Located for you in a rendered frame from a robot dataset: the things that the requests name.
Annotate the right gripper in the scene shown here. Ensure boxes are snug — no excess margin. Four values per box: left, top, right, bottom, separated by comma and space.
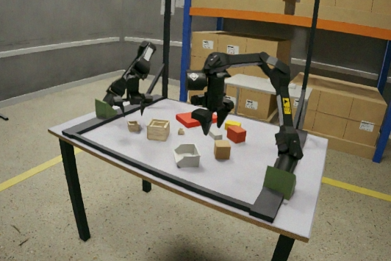
112, 89, 154, 117

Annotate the tan cube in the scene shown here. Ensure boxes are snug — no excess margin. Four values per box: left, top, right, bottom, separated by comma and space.
214, 140, 231, 160

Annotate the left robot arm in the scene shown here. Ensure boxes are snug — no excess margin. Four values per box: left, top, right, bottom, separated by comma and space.
184, 51, 304, 174

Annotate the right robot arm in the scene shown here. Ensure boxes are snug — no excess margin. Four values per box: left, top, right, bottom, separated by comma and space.
102, 40, 156, 107

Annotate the white open box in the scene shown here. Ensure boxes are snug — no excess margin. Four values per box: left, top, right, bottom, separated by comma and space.
173, 143, 201, 168

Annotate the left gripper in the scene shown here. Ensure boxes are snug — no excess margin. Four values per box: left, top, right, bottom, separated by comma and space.
191, 90, 234, 136

